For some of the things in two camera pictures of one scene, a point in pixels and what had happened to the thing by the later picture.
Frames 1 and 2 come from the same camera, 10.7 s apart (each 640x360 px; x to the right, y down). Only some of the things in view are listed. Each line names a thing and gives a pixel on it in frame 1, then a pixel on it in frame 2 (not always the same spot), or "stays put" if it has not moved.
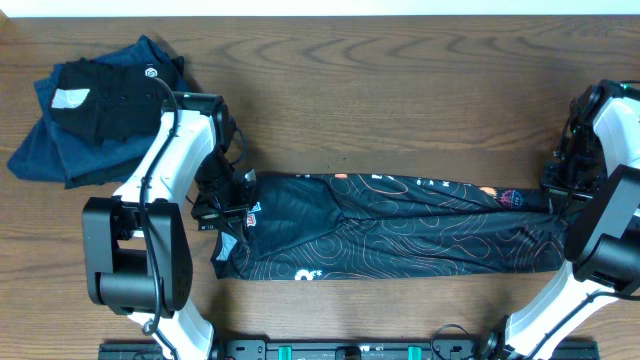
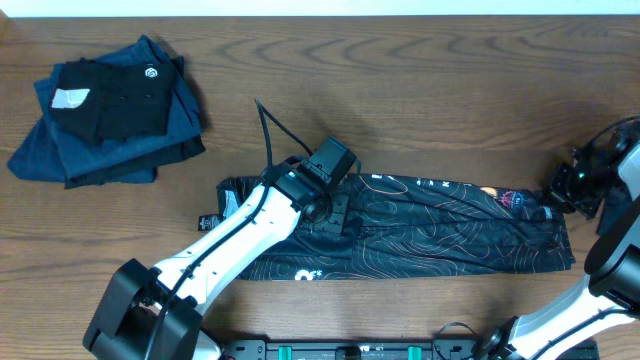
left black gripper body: [220, 209] → [338, 216]
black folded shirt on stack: [107, 102] stays put
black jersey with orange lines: [330, 227] stays put
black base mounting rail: [436, 349] stays put
